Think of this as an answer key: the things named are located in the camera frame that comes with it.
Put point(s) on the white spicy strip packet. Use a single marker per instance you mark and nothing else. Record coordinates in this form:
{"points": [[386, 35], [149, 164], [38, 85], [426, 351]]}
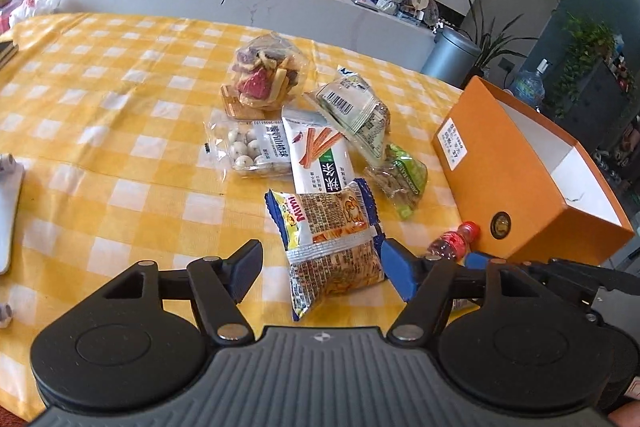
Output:
{"points": [[320, 157]]}

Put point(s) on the white plastic bag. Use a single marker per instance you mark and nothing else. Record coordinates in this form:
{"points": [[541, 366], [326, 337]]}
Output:
{"points": [[35, 7]]}

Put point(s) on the clear yogurt hawthorn ball packet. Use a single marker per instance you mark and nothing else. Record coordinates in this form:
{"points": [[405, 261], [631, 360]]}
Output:
{"points": [[245, 149]]}

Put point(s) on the green pea snack packet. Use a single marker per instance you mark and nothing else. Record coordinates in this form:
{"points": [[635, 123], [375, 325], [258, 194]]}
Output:
{"points": [[400, 182]]}

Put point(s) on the grey trash can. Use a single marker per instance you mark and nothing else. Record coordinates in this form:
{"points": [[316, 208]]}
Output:
{"points": [[450, 54]]}

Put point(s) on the clear bag of colourful chips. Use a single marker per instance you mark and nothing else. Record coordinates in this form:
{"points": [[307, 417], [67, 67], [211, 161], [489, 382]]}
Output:
{"points": [[260, 77]]}

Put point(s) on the white plastic holder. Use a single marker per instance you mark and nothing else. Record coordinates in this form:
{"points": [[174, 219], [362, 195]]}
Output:
{"points": [[10, 217]]}

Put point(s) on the orange cardboard box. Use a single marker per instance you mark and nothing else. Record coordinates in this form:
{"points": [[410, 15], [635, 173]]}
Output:
{"points": [[490, 177]]}

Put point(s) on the dark display shelf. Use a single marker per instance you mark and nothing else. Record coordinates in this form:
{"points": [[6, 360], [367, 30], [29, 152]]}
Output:
{"points": [[605, 107]]}

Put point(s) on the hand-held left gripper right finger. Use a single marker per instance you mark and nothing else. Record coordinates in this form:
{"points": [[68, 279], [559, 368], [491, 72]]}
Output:
{"points": [[397, 268]]}

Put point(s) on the bushy green plant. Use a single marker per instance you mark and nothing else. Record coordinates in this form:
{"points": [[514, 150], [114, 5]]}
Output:
{"points": [[585, 52]]}

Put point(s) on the black notebook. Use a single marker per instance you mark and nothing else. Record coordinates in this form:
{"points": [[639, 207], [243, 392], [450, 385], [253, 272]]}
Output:
{"points": [[7, 54]]}

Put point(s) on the yellow checked tablecloth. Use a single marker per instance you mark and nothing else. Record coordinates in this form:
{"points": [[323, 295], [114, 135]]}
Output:
{"points": [[125, 107]]}

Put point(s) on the blue and yellow snack packet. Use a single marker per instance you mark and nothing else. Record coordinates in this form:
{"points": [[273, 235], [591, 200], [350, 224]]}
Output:
{"points": [[330, 232]]}

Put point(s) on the red-capped drink bottle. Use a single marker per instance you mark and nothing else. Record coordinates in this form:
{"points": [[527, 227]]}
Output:
{"points": [[450, 242]]}

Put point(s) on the green and white barcode packet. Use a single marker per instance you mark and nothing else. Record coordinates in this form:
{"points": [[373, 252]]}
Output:
{"points": [[350, 107]]}

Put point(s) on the long-leaved potted plant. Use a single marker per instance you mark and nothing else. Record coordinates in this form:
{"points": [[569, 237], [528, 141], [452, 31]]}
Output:
{"points": [[492, 44]]}

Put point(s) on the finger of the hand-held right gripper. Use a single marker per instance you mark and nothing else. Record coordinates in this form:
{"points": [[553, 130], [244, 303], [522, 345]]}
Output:
{"points": [[475, 260]]}

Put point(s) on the blue water jug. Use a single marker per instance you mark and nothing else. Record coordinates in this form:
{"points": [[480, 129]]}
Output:
{"points": [[527, 87]]}

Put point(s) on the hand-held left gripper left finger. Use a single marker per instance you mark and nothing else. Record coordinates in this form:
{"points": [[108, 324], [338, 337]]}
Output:
{"points": [[247, 267]]}

